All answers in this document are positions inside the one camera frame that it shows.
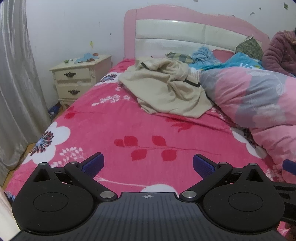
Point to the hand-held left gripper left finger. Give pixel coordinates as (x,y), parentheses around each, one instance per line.
(93,163)

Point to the blue item on floor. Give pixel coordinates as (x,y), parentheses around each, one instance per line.
(53,111)

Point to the red pillow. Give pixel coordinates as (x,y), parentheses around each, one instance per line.
(223,54)

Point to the green plaid pillow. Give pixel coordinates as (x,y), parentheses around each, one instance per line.
(180,58)

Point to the pink grey floral quilt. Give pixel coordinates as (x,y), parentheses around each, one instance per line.
(254,97)

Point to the grey curtain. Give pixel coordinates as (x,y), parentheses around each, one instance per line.
(16,81)

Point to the pink floral bed blanket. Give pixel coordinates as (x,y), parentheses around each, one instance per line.
(129,120)

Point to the pink white headboard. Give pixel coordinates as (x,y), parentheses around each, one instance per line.
(166,30)

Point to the blue cloth on nightstand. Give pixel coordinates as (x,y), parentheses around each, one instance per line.
(83,58)

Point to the blue printed quilt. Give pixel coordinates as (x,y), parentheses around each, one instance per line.
(240,61)

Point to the green patterned pillow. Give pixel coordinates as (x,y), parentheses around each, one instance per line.
(249,47)

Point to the cream nightstand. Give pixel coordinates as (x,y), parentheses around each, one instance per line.
(76,78)

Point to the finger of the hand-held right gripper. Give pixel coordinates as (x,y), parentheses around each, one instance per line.
(290,165)

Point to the small green ornament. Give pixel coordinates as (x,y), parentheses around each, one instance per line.
(67,61)

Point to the beige jacket with black trim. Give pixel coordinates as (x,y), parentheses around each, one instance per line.
(171,92)

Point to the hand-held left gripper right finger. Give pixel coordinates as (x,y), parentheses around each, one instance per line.
(203,165)

